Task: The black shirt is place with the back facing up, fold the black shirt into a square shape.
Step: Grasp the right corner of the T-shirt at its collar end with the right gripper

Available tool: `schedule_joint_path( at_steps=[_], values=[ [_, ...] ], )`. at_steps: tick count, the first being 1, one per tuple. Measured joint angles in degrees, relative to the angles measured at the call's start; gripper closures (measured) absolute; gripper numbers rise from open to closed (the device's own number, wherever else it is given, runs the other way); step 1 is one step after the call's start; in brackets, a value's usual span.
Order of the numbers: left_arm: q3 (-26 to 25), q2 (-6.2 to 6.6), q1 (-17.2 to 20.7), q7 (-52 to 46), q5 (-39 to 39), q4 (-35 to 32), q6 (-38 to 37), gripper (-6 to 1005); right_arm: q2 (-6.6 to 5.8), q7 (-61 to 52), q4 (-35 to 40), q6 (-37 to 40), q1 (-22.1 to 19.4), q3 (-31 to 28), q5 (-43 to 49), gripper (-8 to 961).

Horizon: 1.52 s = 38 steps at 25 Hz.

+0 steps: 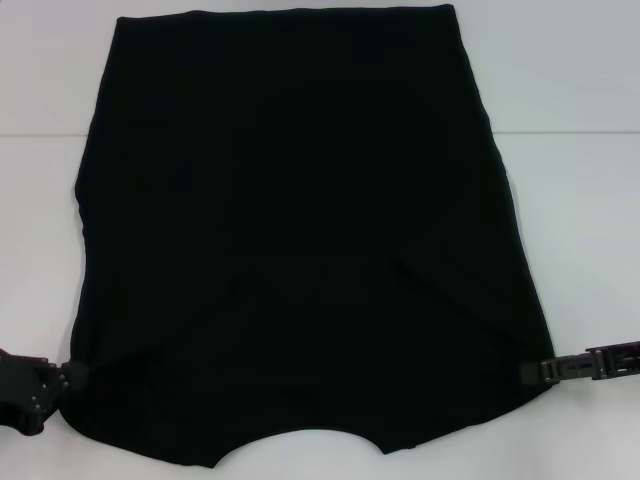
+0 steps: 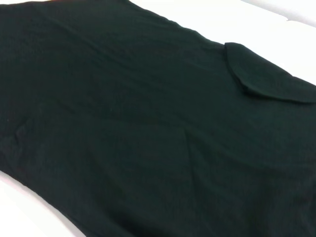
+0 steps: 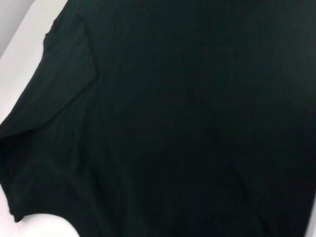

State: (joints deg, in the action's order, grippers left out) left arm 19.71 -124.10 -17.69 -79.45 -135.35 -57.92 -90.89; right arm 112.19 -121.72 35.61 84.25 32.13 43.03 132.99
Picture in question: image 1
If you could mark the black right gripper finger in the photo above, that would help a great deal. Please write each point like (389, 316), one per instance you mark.
(537, 373)

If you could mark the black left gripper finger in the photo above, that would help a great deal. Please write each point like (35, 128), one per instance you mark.
(42, 417)
(76, 378)

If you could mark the black t-shirt with FREE print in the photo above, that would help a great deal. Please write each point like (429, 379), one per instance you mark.
(300, 200)

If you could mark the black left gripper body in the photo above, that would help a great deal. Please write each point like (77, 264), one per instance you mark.
(17, 387)

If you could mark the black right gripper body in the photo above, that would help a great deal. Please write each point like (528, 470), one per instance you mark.
(617, 360)

